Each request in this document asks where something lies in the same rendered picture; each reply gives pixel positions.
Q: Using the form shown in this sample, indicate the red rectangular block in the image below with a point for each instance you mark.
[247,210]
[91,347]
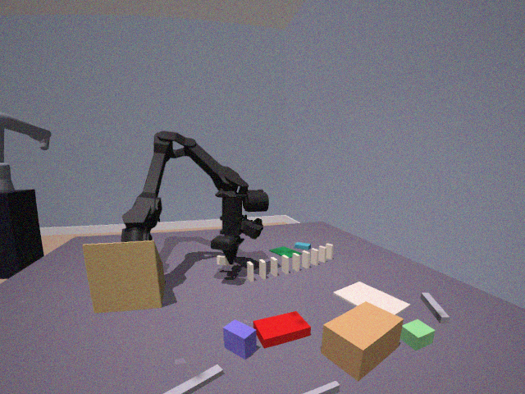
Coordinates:
[274,331]

